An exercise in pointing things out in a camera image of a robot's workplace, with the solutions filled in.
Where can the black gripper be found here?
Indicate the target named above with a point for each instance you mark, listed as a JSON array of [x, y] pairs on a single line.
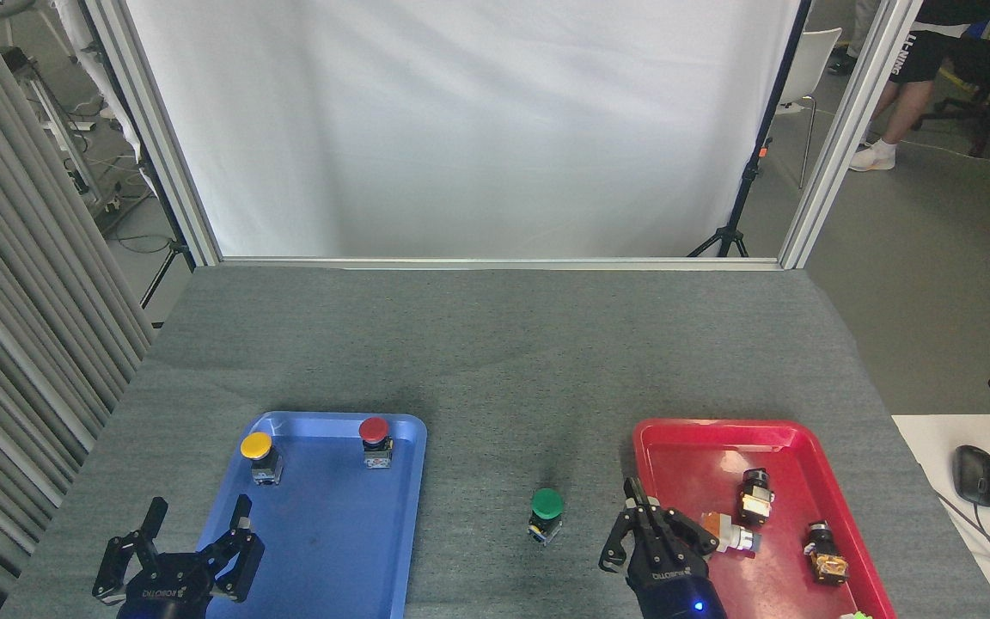
[[675, 589], [164, 595]]

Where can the green push button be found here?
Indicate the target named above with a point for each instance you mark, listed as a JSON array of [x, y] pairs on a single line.
[[546, 502]]

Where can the yellow push button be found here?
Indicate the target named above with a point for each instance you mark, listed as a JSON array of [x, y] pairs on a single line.
[[256, 445]]

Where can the red push button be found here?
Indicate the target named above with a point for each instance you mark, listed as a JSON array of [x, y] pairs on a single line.
[[374, 429]]

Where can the red plastic tray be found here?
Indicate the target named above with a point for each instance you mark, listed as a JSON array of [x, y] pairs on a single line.
[[787, 567]]

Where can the blue plastic tray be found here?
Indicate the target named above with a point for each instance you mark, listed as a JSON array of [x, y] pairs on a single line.
[[349, 533]]

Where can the grey felt table cloth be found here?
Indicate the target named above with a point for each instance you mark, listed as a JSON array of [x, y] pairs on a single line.
[[504, 361]]

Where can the grey pleated curtain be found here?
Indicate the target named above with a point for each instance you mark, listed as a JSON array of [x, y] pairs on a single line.
[[22, 344]]

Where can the black tripod light stand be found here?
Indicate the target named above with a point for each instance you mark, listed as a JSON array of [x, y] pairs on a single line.
[[170, 245], [748, 180]]

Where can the white desk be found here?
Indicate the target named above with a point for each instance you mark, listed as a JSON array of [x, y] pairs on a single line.
[[976, 550]]

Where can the black computer mouse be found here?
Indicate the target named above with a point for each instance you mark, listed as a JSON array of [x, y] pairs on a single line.
[[976, 474]]

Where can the white backdrop cloth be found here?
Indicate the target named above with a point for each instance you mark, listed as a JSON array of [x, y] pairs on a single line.
[[461, 120]]

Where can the white chair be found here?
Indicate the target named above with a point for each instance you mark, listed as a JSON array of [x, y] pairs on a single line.
[[811, 64]]

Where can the person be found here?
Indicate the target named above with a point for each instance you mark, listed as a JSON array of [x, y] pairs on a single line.
[[916, 56]]

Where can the white orange switch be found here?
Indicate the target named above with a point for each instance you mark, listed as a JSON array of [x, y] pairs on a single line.
[[731, 533]]

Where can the black white selector switch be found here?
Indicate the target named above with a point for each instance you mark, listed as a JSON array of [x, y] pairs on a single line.
[[755, 497]]

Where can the black orange switch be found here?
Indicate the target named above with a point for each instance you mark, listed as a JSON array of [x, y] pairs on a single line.
[[826, 554]]

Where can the small green switch part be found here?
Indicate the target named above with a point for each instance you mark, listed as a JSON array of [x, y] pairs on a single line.
[[858, 615]]

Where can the silver aluminium frame crossbar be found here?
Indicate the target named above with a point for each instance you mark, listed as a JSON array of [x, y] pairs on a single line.
[[495, 263]]

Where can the silver aluminium frame post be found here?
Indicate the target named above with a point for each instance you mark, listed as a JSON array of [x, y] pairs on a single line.
[[160, 137], [847, 129]]

